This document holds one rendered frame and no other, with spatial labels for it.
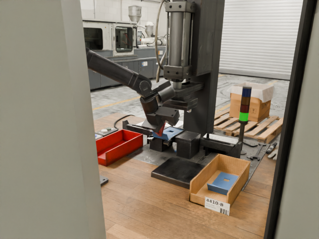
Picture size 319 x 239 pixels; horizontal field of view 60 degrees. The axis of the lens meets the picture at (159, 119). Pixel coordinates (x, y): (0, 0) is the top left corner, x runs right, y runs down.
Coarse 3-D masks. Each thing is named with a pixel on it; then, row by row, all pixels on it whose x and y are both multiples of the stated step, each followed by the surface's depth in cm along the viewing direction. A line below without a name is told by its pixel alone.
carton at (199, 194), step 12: (216, 156) 102; (228, 156) 102; (204, 168) 92; (216, 168) 104; (228, 168) 103; (240, 168) 101; (192, 180) 84; (204, 180) 94; (228, 180) 98; (240, 180) 89; (192, 192) 86; (204, 192) 90; (228, 192) 79; (204, 204) 83; (216, 204) 81; (228, 204) 79
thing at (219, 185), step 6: (222, 174) 102; (228, 174) 102; (216, 180) 97; (222, 180) 97; (234, 180) 97; (210, 186) 90; (216, 186) 88; (222, 186) 93; (228, 186) 93; (216, 192) 90; (222, 192) 89
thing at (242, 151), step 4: (248, 88) 113; (240, 120) 118; (240, 124) 120; (244, 124) 119; (240, 128) 120; (244, 128) 120; (240, 132) 120; (240, 136) 121; (240, 140) 121; (244, 152) 122
